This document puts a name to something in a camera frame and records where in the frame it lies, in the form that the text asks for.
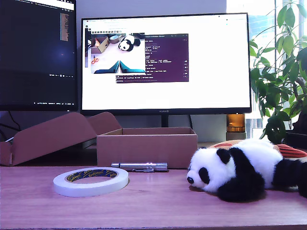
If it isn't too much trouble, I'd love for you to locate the open cardboard box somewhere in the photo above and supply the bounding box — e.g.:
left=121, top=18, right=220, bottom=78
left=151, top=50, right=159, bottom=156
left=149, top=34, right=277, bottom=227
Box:
left=0, top=111, right=198, bottom=170

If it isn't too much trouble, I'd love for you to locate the white adhesive tape roll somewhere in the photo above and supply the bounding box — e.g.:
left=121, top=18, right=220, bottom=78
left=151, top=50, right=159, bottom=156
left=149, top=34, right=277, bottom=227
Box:
left=53, top=167, right=130, bottom=198

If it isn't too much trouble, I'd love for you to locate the orange striped fish toy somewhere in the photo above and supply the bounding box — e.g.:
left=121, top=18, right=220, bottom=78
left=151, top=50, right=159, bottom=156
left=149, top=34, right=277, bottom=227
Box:
left=207, top=139, right=307, bottom=159

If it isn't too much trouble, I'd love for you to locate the dark plant pot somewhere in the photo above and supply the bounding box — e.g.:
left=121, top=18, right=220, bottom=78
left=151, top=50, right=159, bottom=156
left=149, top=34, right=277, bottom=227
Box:
left=285, top=130, right=307, bottom=149

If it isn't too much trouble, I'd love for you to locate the green leafy potted plant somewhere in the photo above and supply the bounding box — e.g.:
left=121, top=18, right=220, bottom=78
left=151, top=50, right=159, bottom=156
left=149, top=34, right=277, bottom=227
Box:
left=249, top=0, right=307, bottom=144

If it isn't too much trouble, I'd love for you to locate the silver pen flashlight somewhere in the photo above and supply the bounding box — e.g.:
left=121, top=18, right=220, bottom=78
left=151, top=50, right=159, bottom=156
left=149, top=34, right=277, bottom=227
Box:
left=111, top=161, right=168, bottom=173

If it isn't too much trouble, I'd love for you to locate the black cable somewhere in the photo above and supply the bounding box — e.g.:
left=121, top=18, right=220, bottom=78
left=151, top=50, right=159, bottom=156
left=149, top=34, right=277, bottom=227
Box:
left=0, top=111, right=22, bottom=141

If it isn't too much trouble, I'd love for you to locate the black white panda plush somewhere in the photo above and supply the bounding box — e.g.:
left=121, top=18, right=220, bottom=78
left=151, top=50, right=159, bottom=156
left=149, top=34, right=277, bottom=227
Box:
left=186, top=138, right=307, bottom=202

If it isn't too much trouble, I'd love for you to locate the white-screen Huawei monitor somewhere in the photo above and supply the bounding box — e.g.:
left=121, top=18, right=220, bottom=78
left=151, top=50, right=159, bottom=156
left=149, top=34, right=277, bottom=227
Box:
left=80, top=12, right=252, bottom=128

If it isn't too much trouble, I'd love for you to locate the dark computer monitor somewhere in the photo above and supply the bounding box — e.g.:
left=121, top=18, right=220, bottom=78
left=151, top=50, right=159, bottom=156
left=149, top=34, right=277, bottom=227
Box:
left=0, top=0, right=79, bottom=112

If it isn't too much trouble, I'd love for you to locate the amber lamp with beige base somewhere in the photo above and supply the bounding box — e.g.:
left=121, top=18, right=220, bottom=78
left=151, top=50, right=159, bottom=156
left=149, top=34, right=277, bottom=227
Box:
left=225, top=114, right=247, bottom=141

